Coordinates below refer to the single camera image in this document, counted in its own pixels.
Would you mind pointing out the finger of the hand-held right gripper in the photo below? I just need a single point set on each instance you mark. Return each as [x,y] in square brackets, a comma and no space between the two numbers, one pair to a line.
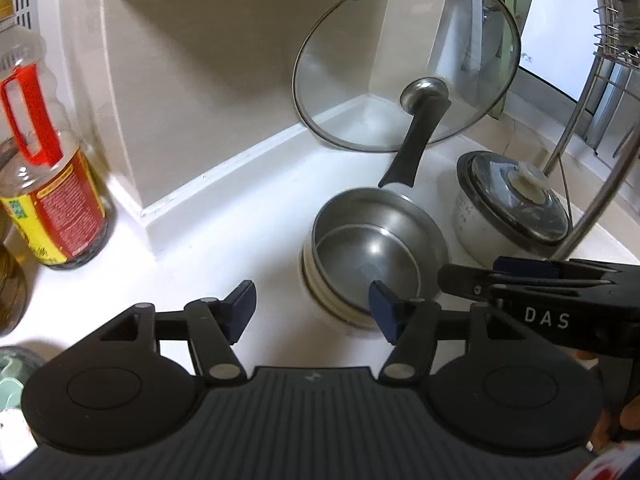
[525,266]
[465,280]

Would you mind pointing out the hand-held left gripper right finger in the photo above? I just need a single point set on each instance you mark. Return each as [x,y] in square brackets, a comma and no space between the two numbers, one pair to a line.
[384,310]

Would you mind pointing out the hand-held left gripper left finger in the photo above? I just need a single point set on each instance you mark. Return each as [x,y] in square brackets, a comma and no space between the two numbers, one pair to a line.
[242,307]

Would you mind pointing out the small steel bowl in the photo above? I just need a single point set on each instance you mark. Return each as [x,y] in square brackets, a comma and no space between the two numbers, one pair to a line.
[370,255]

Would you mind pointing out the stack of white bowls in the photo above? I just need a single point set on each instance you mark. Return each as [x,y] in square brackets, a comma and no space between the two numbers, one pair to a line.
[320,290]

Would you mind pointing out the person's right hand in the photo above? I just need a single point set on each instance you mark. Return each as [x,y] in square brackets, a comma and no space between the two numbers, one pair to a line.
[625,417]

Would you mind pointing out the steel pot with lid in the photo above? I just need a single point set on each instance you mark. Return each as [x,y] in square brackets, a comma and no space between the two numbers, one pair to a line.
[510,210]

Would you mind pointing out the metal dish rack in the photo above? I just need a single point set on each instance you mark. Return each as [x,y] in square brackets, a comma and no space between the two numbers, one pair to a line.
[595,195]

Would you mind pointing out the red patterned clothing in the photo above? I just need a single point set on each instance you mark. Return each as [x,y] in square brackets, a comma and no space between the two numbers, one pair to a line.
[615,465]

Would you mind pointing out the round steel plate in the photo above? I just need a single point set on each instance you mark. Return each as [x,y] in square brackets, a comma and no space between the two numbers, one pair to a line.
[30,360]

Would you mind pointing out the green cutting board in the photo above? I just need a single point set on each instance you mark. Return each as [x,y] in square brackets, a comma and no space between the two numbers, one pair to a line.
[512,35]

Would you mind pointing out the white appliance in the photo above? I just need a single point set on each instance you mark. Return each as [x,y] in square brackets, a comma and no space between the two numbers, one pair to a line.
[555,35]

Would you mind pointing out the dark oil bottle yellow label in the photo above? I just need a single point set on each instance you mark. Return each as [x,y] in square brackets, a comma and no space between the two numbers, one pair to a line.
[10,285]

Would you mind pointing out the glass pot lid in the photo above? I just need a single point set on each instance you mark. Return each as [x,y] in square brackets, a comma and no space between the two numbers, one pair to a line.
[360,60]

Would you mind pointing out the green square plate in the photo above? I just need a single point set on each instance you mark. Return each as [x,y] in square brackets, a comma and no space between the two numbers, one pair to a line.
[10,392]

